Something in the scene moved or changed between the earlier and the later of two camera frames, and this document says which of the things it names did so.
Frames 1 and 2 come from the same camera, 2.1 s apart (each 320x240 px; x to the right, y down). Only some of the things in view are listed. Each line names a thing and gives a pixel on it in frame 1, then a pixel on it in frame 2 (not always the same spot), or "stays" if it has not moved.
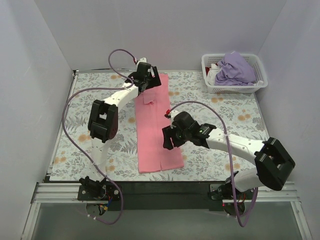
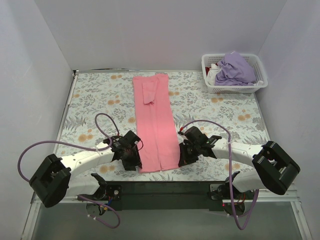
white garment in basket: [211, 75] stays
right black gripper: [169, 136] -> [186, 155]
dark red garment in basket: [207, 69] stays
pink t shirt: [152, 108] stays
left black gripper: [153, 80] -> [132, 159]
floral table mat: [238, 115] stays
